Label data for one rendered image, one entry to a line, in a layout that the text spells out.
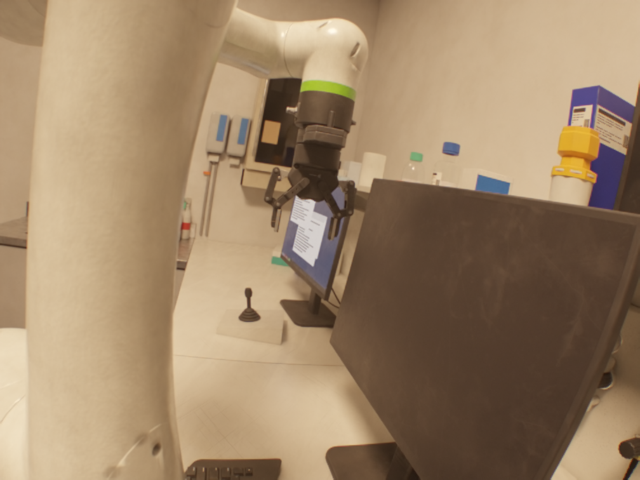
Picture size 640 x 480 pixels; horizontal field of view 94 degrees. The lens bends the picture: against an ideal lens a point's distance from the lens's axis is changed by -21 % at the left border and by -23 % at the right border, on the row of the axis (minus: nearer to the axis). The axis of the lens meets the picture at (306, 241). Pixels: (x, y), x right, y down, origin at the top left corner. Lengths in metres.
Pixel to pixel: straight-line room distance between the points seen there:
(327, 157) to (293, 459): 0.54
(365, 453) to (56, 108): 0.73
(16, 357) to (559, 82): 1.35
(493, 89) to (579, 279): 1.23
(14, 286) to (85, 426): 2.07
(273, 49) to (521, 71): 0.98
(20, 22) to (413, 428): 0.59
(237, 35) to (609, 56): 0.98
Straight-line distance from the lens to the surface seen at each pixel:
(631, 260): 0.33
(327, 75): 0.60
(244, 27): 0.57
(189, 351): 1.05
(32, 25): 0.36
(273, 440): 0.78
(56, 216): 0.21
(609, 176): 0.92
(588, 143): 0.77
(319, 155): 0.59
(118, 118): 0.20
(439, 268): 0.49
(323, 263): 1.19
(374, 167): 1.71
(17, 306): 2.34
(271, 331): 1.14
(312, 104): 0.59
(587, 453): 0.96
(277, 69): 0.66
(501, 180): 0.91
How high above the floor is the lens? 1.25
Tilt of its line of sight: 9 degrees down
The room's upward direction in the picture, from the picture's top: 10 degrees clockwise
